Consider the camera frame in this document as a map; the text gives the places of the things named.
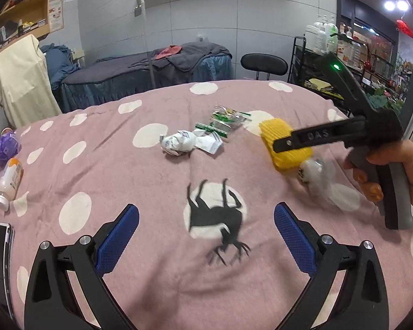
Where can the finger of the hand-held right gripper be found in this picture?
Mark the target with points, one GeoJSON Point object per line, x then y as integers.
{"type": "Point", "coordinates": [316, 136]}

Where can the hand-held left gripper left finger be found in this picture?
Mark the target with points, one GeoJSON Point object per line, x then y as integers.
{"type": "Point", "coordinates": [118, 237]}

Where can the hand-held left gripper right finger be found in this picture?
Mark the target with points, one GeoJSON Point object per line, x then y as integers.
{"type": "Point", "coordinates": [294, 239]}

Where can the green potted plant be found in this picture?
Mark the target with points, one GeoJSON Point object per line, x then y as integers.
{"type": "Point", "coordinates": [385, 98]}

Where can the small white plastic bottle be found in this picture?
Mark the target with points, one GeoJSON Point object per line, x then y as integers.
{"type": "Point", "coordinates": [311, 172]}

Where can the black utility cart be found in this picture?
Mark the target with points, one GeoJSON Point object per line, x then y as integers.
{"type": "Point", "coordinates": [313, 75]}

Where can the pink polka dot blanket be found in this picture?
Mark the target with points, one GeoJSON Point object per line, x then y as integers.
{"type": "Point", "coordinates": [141, 178]}

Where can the clear plastic bottle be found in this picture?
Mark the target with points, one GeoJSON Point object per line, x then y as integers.
{"type": "Point", "coordinates": [342, 196]}

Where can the black round stool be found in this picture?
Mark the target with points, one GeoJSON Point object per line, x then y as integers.
{"type": "Point", "coordinates": [264, 63]}

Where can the crumpled green foil wrapper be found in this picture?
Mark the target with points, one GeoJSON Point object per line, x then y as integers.
{"type": "Point", "coordinates": [229, 116]}

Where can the red hanging lantern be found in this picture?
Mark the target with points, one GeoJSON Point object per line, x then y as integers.
{"type": "Point", "coordinates": [406, 29]}

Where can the cluster of plastic bottles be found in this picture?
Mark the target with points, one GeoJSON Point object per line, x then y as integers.
{"type": "Point", "coordinates": [321, 34]}

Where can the green striped white wrapper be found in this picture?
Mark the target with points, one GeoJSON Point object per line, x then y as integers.
{"type": "Point", "coordinates": [210, 137]}

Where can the crumpled white printed wrapper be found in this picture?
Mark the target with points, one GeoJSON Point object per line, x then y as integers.
{"type": "Point", "coordinates": [179, 142]}

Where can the smartphone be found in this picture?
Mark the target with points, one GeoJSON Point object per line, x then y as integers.
{"type": "Point", "coordinates": [0, 251]}

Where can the white bottle orange label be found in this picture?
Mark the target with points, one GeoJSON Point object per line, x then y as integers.
{"type": "Point", "coordinates": [10, 180]}

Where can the purple plastic bag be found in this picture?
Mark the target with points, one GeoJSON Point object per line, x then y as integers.
{"type": "Point", "coordinates": [7, 146]}

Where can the massage bed with dark cover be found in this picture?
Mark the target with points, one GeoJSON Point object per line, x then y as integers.
{"type": "Point", "coordinates": [141, 75]}

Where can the red cloth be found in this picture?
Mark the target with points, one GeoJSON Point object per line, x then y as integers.
{"type": "Point", "coordinates": [168, 52]}

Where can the cream cloth over chair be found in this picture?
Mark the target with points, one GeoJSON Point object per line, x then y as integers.
{"type": "Point", "coordinates": [24, 82]}

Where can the blue bedding pile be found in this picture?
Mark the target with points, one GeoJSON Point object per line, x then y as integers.
{"type": "Point", "coordinates": [58, 65]}

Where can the white floor lamp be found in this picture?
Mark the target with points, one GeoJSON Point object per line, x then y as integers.
{"type": "Point", "coordinates": [143, 24]}

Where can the wooden bookshelf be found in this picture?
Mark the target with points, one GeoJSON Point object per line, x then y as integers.
{"type": "Point", "coordinates": [17, 10]}

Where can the wall poster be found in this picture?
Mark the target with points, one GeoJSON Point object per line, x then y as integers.
{"type": "Point", "coordinates": [56, 13]}

